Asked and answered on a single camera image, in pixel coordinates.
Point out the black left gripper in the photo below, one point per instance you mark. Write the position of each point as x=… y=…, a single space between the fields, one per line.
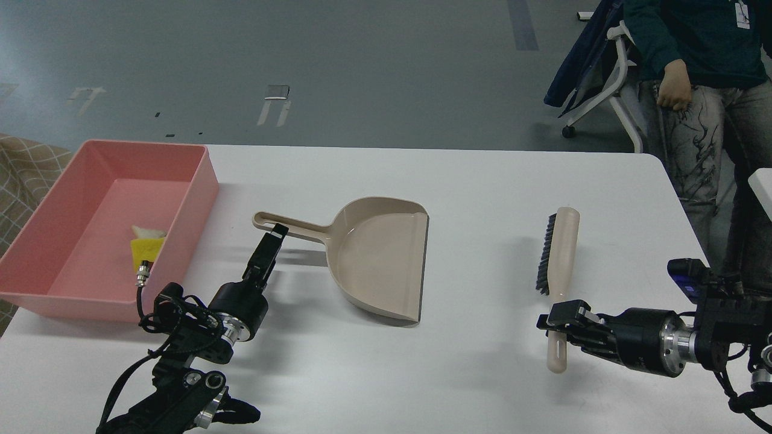
x=242 y=305

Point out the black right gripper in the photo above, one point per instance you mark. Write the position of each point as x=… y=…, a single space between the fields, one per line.
x=650 y=341

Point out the beige hand brush black bristles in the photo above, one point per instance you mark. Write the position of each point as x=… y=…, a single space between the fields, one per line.
x=554 y=275

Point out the beige plastic dustpan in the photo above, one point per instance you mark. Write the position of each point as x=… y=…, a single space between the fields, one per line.
x=375 y=249

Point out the yellow green sponge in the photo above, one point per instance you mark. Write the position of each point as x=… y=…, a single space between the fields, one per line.
x=145 y=250

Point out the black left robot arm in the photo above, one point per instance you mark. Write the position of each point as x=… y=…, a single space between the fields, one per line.
x=184 y=397

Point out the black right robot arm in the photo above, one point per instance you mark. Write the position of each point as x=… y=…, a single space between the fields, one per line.
x=729 y=336

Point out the pink plastic bin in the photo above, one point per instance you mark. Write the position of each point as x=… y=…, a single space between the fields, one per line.
x=73 y=259

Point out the person's bare hand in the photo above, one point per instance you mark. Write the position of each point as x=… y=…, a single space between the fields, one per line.
x=675 y=89

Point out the standing person teal sweater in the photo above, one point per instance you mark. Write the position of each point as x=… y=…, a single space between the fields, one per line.
x=722 y=44

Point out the beige checkered cloth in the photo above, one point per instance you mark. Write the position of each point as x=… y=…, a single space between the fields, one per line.
x=29 y=169

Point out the navy blue jacket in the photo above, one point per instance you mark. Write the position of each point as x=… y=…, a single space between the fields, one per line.
x=588 y=65

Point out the white office chair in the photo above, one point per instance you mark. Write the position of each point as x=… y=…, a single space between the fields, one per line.
x=611 y=91

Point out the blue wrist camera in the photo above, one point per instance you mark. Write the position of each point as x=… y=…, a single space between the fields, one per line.
x=692 y=276

